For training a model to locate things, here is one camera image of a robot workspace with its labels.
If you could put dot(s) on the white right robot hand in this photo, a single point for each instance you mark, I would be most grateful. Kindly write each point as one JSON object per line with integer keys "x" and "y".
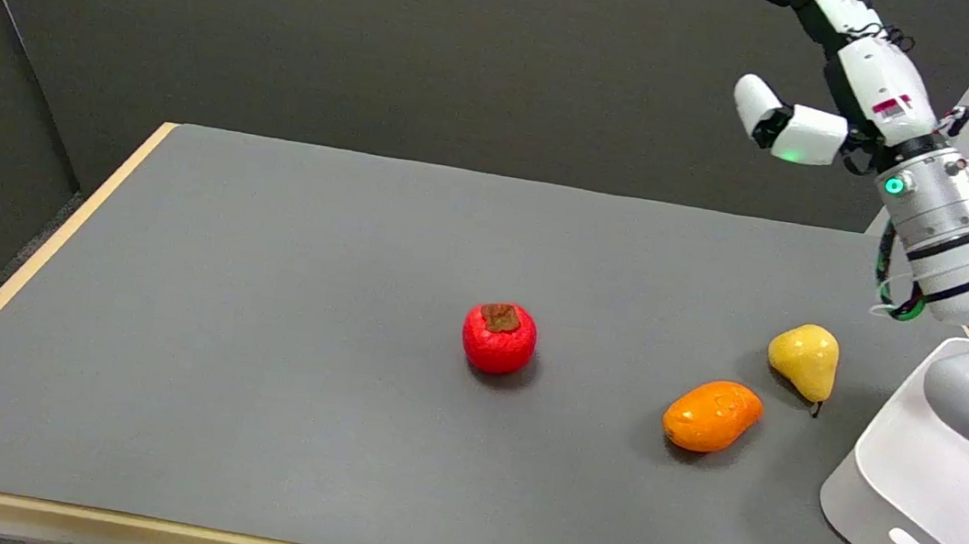
{"x": 869, "y": 74}

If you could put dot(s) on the orange mango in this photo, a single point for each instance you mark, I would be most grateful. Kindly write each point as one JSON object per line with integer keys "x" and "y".
{"x": 711, "y": 415}

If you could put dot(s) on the yellow pear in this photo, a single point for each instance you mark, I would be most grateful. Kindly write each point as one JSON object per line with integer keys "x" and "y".
{"x": 805, "y": 359}

